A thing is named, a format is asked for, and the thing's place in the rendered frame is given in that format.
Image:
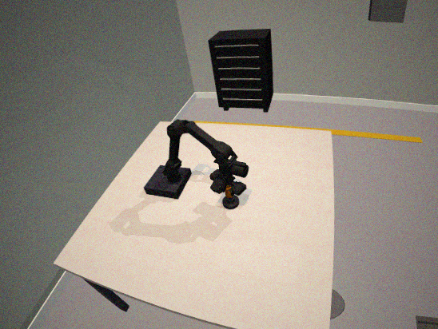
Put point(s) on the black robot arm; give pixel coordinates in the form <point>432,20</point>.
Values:
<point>219,149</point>

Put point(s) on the orange knob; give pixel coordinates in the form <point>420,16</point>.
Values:
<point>228,193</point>

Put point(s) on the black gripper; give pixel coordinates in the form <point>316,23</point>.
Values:
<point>237,188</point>

